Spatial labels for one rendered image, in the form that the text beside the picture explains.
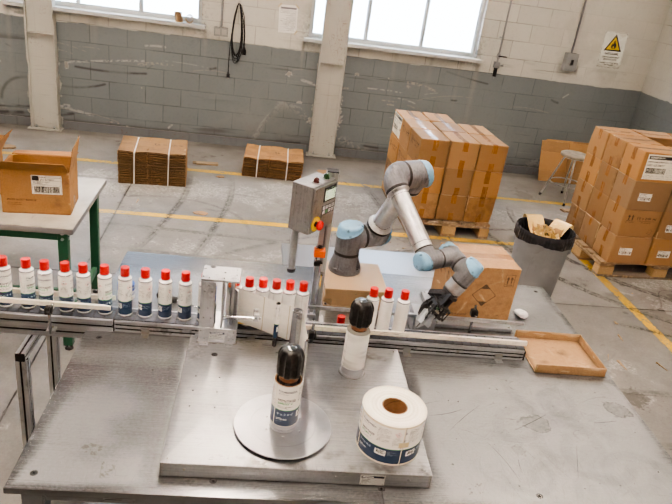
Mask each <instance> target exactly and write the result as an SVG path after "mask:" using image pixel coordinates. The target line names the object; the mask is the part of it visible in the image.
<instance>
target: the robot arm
mask: <svg viewBox="0 0 672 504"><path fill-rule="evenodd" d="M433 181H434V170H433V167H432V165H431V164H430V163H429V162H428V161H426V160H413V161H397V162H394V163H392V164H391V165H390V166H389V167H388V168H387V170H386V172H385V174H384V179H383V183H384V189H385V192H386V195H387V199H386V200H385V202H384V203H383V205H382V206H381V208H380V209H379V210H378V212H377V213H376V215H372V216H371V217H370V218H369V219H368V221H367V222H366V223H362V222H360V221H357V220H345V221H343V222H341V223H340V224H339V225H338V229H337V232H336V242H335V249H334V253H333V255H332V257H331V259H330V261H329V264H328V269H329V271H331V272H332V273H334V274H336V275H339V276H344V277H353V276H356V275H358V274H359V273H360V269H361V266H360V261H359V252H360V249H362V248H369V247H375V246H382V245H385V244H387V243H388V242H389V241H390V239H391V237H392V235H391V234H392V228H391V225H392V223H393V222H394V221H395V219H396V218H397V217H398V216H399V218H400V220H401V222H402V225H403V227H404V229H405V231H406V234H407V236H408V238H409V240H410V243H411V245H412V247H413V249H414V252H415V255H414V256H413V265H414V267H415V269H416V270H418V271H430V270H434V269H439V268H445V267H450V268H451V269H452V270H453V271H454V272H455V273H454V274H453V276H452V277H451V278H450V279H449V280H448V281H447V282H446V283H445V285H444V286H443V289H429V291H428V293H427V294H429V295H430V298H429V299H426V300H425V301H424V302H423V303H422V304H421V306H420V308H419V311H418V314H417V317H416V322H415V326H416V327H417V328H418V327H421V326H424V325H425V326H426V327H427V328H429V327H430V326H431V323H432V320H433V319H436V318H437V319H438V320H439V321H440V320H441V322H443V321H444V320H445V318H446V317H447V316H448V315H449V314H450V313H451V312H450V310H449V308H448V307H449V306H450V305H451V304H452V303H453V302H456V301H457V298H458V297H459V296H460V295H461V294H462V293H463V292H465V290H466V289H467V288H468V287H469V286H470V285H471V284H472V283H473V282H474V280H475V279H476V278H478V276H479V275H480V274H481V273H482V271H483V270H484V267H483V265H482V264H481V263H480V262H479V261H478V260H477V259H475V258H474V257H469V258H467V257H466V256H465V255H464V254H463V253H462V252H461V251H460V250H459V248H458V247H457V246H456V245H454V244H453V243H452V242H446V243H445V244H442V245H441V246H440V247H439V249H437V250H435V249H434V247H433V245H432V243H431V240H430V238H429V236H428V234H427V232H426V229H425V227H424V225H423V223H422V221H421V218H420V216H419V214H418V212H417V209H416V207H415V205H414V203H413V201H412V198H411V197H413V196H417V195H418V194H419V192H420V191H421V190H422V189H423V188H424V187H425V188H427V187H429V186H431V185H432V183H433ZM446 314H448V315H447V316H446V317H445V318H444V319H443V317H444V316H445V315H446ZM426 315H427V316H426ZM425 316H426V317H425Z"/></svg>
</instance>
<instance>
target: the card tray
mask: <svg viewBox="0 0 672 504"><path fill-rule="evenodd" d="M514 337H517V338H519V340H522V341H527V342H528V343H527V346H524V348H525V351H526V354H525V357H526V358H527V360H528V362H529V364H530V365H531V367H532V369H533V370H534V372H537V373H552V374H566V375H581V376H595V377H605V374H606V371H607V368H606V367H605V366H604V364H603V363H602V362H601V360H600V359H599V358H598V356H597V355H596V354H595V352H594V351H593V350H592V349H591V347H590V346H589V345H588V343H587V342H586V341H585V339H584V338H583V337H582V335H581V334H568V333H555V332H542V331H530V330H517V329H516V332H515V335H514Z"/></svg>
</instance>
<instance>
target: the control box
mask: <svg viewBox="0 0 672 504"><path fill-rule="evenodd" d="M315 177H318V178H319V179H320V181H319V182H320V184H313V181H314V178H315ZM323 177H324V174H322V173H319V172H316V173H314V174H311V175H308V176H306V177H303V178H300V179H298V180H295V181H293V185H292V195H291V204H290V213H289V222H288V228H290V229H292V230H295V231H298V232H300V233H303V234H306V235H309V234H312V233H314V232H316V231H317V229H316V227H314V224H315V222H316V221H317V222H318V221H320V220H321V221H323V223H324V227H325V226H327V225H329V224H331V223H332V219H333V212H334V209H333V211H331V212H329V213H327V214H324V215H322V216H321V213H322V206H324V205H326V204H328V203H331V202H333V201H335V198H336V194H335V198H333V199H331V200H328V201H326V202H323V201H324V193H325V188H327V187H330V186H332V185H334V184H337V183H338V180H336V179H335V178H334V177H331V178H330V180H323Z"/></svg>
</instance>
